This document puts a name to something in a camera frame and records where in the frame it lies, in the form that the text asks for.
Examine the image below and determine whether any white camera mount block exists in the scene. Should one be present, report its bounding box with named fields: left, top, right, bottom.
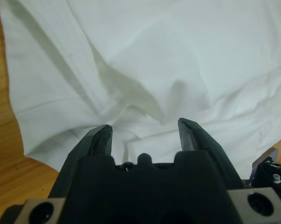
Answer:
left=251, top=147, right=280, bottom=185

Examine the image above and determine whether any white T-shirt with black logo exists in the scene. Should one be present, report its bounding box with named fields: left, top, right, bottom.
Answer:
left=0, top=0, right=281, bottom=180

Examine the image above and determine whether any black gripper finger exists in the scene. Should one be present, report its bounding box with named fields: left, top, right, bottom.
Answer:
left=177, top=117, right=245, bottom=190
left=48, top=124, right=114, bottom=199

